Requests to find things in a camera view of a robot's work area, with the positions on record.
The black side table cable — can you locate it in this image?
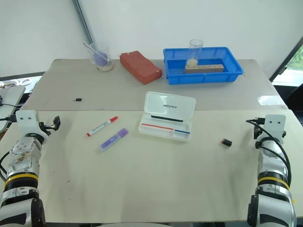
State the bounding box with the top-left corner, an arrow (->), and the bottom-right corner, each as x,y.
0,96 -> 18,122

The black pen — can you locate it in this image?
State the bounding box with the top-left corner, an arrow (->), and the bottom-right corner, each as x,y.
151,115 -> 184,123

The wooden block with holes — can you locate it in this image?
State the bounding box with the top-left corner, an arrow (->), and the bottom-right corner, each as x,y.
184,63 -> 224,74

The clear glass cup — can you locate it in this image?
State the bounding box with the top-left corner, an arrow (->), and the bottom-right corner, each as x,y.
188,39 -> 204,67

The blue plastic bin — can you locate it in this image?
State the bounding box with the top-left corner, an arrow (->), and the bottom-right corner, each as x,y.
162,46 -> 245,86

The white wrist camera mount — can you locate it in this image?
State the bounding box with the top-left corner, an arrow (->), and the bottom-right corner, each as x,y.
263,114 -> 286,140
15,110 -> 40,137

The black window frame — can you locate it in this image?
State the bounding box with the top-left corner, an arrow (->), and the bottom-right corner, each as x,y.
268,35 -> 303,83

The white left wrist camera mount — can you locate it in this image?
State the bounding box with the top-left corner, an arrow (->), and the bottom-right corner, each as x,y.
15,110 -> 40,137

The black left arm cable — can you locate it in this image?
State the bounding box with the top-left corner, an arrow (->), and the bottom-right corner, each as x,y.
0,151 -> 11,183

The red pen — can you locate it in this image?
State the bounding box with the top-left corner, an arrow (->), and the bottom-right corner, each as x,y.
141,123 -> 175,131

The grey side table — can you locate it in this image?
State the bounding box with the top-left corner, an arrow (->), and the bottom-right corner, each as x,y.
0,84 -> 27,133

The clear glass beaker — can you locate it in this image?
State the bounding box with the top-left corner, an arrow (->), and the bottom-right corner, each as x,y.
89,42 -> 115,72

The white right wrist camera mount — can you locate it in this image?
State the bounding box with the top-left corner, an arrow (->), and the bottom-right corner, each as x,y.
263,114 -> 286,140

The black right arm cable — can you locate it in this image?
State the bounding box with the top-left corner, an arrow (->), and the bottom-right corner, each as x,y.
245,119 -> 292,190

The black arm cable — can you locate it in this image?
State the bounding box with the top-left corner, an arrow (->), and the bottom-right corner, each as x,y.
245,119 -> 292,190
0,151 -> 11,183

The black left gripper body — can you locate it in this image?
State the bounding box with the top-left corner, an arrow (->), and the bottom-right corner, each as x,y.
37,121 -> 53,137

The red brick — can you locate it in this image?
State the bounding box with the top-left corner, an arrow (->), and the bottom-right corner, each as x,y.
119,50 -> 163,85

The metal spoon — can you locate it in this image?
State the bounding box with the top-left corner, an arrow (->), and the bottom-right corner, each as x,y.
82,41 -> 111,63

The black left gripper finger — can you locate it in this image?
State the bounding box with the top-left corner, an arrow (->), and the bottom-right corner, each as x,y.
52,115 -> 62,131

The clear white pencil case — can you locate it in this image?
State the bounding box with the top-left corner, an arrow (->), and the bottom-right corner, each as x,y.
138,91 -> 197,143

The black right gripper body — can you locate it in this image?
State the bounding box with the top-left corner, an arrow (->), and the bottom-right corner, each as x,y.
253,117 -> 265,140

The metal pole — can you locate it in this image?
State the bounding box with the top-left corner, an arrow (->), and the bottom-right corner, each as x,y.
71,0 -> 96,49

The black chair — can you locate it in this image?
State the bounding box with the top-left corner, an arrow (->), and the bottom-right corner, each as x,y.
285,86 -> 303,113

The red capped white marker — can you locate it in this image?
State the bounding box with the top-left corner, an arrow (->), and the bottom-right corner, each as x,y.
86,116 -> 119,137

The purple highlighter pen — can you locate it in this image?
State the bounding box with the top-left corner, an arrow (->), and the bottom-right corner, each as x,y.
98,128 -> 129,153

